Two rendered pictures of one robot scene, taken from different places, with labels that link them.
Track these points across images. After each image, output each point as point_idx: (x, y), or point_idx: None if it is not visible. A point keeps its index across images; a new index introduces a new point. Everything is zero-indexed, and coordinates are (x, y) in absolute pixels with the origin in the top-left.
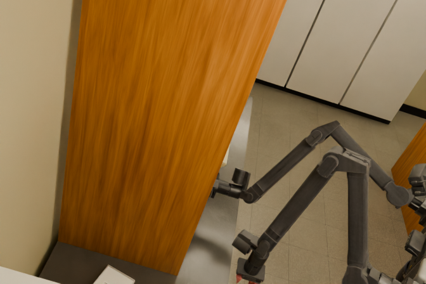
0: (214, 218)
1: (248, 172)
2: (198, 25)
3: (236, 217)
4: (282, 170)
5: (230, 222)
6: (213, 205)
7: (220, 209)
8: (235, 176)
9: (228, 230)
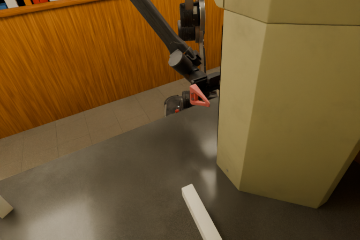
0: (199, 122)
1: (172, 53)
2: None
3: (177, 112)
4: (161, 15)
5: (188, 112)
6: (184, 132)
7: (182, 125)
8: (188, 61)
9: (199, 109)
